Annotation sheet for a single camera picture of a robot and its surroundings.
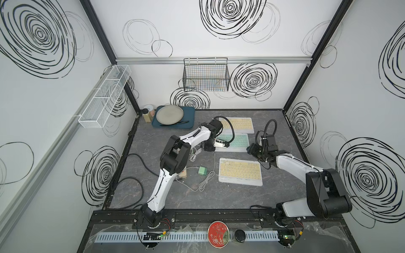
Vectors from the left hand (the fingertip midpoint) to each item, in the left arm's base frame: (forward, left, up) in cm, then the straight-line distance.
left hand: (209, 145), depth 101 cm
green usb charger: (-18, +4, +3) cm, 19 cm away
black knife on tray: (+17, +25, +1) cm, 30 cm away
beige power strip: (-20, +14, +2) cm, 25 cm away
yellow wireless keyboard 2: (-17, -18, 0) cm, 25 cm away
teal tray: (+22, +16, -1) cm, 27 cm away
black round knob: (-48, -12, +11) cm, 51 cm away
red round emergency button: (-47, -4, +4) cm, 48 cm away
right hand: (-6, -24, +6) cm, 25 cm away
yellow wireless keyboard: (+17, -22, +1) cm, 28 cm away
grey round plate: (+26, +30, +1) cm, 40 cm away
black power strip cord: (-24, +40, +1) cm, 47 cm away
